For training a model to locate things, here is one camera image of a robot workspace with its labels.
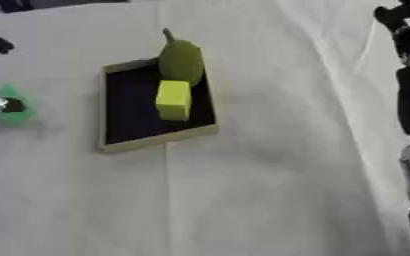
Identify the yellow-green rectangular block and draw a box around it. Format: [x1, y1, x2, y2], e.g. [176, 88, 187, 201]
[154, 79, 193, 122]

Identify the tan cardboard box dark inside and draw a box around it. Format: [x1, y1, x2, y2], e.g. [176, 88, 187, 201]
[96, 57, 221, 155]

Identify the green block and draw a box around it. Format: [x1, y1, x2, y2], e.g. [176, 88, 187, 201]
[0, 83, 41, 128]

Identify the green spiky toy fruit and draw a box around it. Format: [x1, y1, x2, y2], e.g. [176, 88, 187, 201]
[156, 27, 207, 88]

